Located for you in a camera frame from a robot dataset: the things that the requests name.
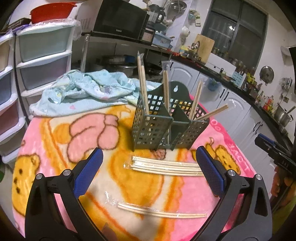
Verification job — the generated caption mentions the chopsticks pack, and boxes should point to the chopsticks pack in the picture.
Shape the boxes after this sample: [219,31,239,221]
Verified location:
[123,156,204,177]
[104,191,208,219]

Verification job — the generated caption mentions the white kitchen cabinets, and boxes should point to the white kitchen cabinets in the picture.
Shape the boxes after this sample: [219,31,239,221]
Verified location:
[171,57,290,185]

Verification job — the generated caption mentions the dark kitchen window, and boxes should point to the dark kitchen window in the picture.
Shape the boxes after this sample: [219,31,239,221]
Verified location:
[202,0,268,69]

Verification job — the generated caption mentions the steel pot on stove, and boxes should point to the steel pot on stove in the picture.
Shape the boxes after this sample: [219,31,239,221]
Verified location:
[274,103,295,127]

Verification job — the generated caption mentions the pink cartoon blanket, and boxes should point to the pink cartoon blanket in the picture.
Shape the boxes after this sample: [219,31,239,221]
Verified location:
[11,104,255,240]

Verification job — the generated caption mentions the leaning chopsticks far right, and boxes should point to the leaning chopsticks far right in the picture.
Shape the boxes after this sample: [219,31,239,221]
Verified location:
[196,104,229,121]

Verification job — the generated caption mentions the hanging steel pot lid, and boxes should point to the hanging steel pot lid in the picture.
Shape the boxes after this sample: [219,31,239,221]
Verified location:
[259,66,274,85]

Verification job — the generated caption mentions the blue knife block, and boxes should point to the blue knife block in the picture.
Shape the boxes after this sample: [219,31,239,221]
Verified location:
[231,71,246,88]

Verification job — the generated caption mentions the beige plastic drawer tower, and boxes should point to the beige plastic drawer tower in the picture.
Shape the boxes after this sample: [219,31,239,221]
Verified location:
[1,31,27,166]

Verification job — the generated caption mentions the wrapped chopsticks in right slot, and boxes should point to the wrapped chopsticks in right slot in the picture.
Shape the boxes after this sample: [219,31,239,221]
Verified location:
[189,80,203,121]

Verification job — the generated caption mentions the blue bag on cabinet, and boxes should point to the blue bag on cabinet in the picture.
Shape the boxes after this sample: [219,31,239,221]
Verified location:
[207,78,222,92]

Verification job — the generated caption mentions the black range hood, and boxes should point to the black range hood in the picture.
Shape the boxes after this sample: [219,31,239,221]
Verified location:
[287,46,296,93]

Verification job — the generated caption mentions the dark green utensil caddy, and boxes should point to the dark green utensil caddy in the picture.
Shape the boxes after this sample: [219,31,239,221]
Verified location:
[132,81,210,150]

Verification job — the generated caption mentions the light blue patterned cloth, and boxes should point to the light blue patterned cloth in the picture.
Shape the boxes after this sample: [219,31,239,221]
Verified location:
[29,69,163,118]

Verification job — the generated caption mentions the wooden cutting board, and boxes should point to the wooden cutting board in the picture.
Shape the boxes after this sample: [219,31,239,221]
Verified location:
[194,34,215,64]

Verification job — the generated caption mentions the wrapped chopsticks in middle slot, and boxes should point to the wrapped chopsticks in middle slot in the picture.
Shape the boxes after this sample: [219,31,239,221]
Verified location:
[162,60,171,113]

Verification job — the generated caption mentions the steel pot on shelf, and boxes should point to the steel pot on shelf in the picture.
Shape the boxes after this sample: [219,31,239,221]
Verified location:
[108,65,136,78]

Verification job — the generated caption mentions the green plastic drawer tower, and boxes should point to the green plastic drawer tower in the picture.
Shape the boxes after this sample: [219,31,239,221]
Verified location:
[15,19,82,116]

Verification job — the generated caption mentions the light blue plastic box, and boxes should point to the light blue plastic box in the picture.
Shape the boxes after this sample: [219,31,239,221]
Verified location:
[152,32,173,49]

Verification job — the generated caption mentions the metal shelf rack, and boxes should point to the metal shelf rack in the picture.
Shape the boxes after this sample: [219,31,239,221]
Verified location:
[73,34,172,71]

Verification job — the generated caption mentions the black blender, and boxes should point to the black blender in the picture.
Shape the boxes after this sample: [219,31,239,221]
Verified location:
[147,4,166,28]

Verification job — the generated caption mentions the red plastic basin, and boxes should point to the red plastic basin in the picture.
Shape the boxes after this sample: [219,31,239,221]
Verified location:
[30,2,77,24]

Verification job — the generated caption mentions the black microwave oven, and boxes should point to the black microwave oven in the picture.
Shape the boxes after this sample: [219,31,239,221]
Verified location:
[76,0,151,40]

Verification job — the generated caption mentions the steel bowl on wall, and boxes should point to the steel bowl on wall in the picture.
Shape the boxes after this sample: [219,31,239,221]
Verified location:
[169,1,187,14]

